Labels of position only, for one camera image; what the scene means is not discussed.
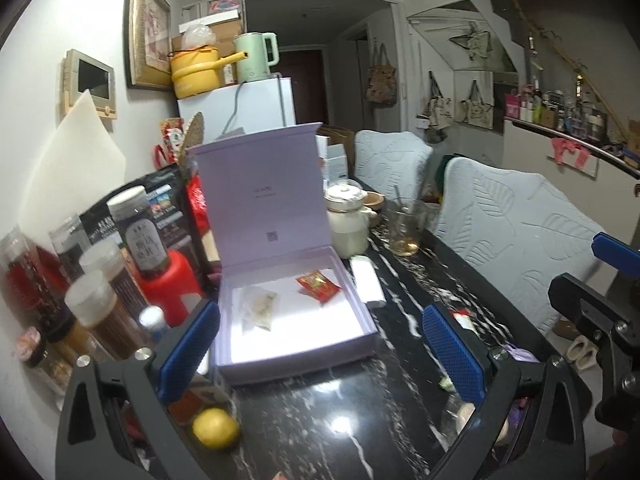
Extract white tea sachet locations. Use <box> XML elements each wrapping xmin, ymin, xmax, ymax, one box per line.
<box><xmin>240</xmin><ymin>286</ymin><xmax>279</xmax><ymax>330</ymax></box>

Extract red gold snack packet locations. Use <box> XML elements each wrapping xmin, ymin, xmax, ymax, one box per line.
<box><xmin>295</xmin><ymin>270</ymin><xmax>342</xmax><ymax>306</ymax></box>

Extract white fuzzy slipper pair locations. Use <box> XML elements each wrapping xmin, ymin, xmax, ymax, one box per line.
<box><xmin>564</xmin><ymin>335</ymin><xmax>598</xmax><ymax>373</ymax></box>

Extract white cabinet counter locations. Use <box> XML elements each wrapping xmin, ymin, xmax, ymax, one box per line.
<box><xmin>502</xmin><ymin>118</ymin><xmax>639</xmax><ymax>245</ymax></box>

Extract red plastic container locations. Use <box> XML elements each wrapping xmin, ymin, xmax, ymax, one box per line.
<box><xmin>134</xmin><ymin>250</ymin><xmax>204</xmax><ymax>327</ymax></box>

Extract yellow lemon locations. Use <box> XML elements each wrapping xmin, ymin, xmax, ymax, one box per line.
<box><xmin>192</xmin><ymin>408</ymin><xmax>241</xmax><ymax>450</ymax></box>

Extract brown spice jar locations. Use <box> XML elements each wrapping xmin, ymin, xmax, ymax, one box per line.
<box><xmin>64</xmin><ymin>270</ymin><xmax>149</xmax><ymax>360</ymax></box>

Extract near light blue chair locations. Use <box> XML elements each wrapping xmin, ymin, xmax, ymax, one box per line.
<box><xmin>435</xmin><ymin>157</ymin><xmax>616</xmax><ymax>334</ymax></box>

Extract light blue chair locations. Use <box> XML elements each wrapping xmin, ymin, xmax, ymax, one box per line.
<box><xmin>435</xmin><ymin>157</ymin><xmax>616</xmax><ymax>334</ymax></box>
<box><xmin>354</xmin><ymin>130</ymin><xmax>434</xmax><ymax>200</ymax></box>

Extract lilac gift box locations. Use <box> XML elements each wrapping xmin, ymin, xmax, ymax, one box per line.
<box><xmin>189</xmin><ymin>124</ymin><xmax>378</xmax><ymax>386</ymax></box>

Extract dark label jar white lid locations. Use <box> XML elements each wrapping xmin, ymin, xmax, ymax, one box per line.
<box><xmin>106</xmin><ymin>185</ymin><xmax>169</xmax><ymax>278</ymax></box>

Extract white folded towel roll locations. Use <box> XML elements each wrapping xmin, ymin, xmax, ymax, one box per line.
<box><xmin>349</xmin><ymin>256</ymin><xmax>386</xmax><ymax>310</ymax></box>

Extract pink cloth on counter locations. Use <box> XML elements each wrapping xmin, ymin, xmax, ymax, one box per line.
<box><xmin>551</xmin><ymin>138</ymin><xmax>591</xmax><ymax>170</ymax></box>

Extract glass pitcher with tea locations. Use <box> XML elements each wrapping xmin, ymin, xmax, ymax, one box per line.
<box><xmin>386</xmin><ymin>198</ymin><xmax>427</xmax><ymax>257</ymax></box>

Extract red spice jar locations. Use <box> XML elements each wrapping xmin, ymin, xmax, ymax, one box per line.
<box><xmin>1</xmin><ymin>226</ymin><xmax>74</xmax><ymax>342</ymax></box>

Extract black snack package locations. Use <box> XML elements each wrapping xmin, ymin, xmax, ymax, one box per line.
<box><xmin>79</xmin><ymin>167</ymin><xmax>212</xmax><ymax>281</ymax></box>

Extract beige ceramic cup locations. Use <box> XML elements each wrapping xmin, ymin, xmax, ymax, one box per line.
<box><xmin>363</xmin><ymin>192</ymin><xmax>385</xmax><ymax>212</ymax></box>

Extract white canvas tote bag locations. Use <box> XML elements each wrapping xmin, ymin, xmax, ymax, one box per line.
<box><xmin>460</xmin><ymin>79</ymin><xmax>494</xmax><ymax>130</ymax></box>

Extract far light blue chair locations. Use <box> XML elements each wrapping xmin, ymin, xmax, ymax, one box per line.
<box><xmin>354</xmin><ymin>130</ymin><xmax>434</xmax><ymax>200</ymax></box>

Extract white foam board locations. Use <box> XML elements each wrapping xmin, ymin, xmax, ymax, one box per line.
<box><xmin>18</xmin><ymin>92</ymin><xmax>126</xmax><ymax>250</ymax></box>

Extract white cardboard box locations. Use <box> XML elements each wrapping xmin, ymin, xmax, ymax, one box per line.
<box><xmin>320</xmin><ymin>144</ymin><xmax>348</xmax><ymax>182</ymax></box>

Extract white mini fridge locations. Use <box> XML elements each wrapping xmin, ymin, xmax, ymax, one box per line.
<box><xmin>178</xmin><ymin>75</ymin><xmax>296</xmax><ymax>143</ymax></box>

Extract yellow pot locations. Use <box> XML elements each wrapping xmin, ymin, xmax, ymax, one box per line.
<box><xmin>169</xmin><ymin>46</ymin><xmax>248</xmax><ymax>100</ymax></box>

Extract brown hanging bag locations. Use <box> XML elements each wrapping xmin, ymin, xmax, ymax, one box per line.
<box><xmin>364</xmin><ymin>42</ymin><xmax>397</xmax><ymax>107</ymax></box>

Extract green electric kettle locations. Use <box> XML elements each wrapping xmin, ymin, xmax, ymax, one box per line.
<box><xmin>233</xmin><ymin>32</ymin><xmax>280</xmax><ymax>82</ymax></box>

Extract framed flower picture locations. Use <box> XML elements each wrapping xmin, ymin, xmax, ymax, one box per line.
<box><xmin>124</xmin><ymin>0</ymin><xmax>172</xmax><ymax>91</ymax></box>

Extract beige wall intercom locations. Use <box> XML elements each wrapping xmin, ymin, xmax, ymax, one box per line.
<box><xmin>62</xmin><ymin>49</ymin><xmax>117</xmax><ymax>119</ymax></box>

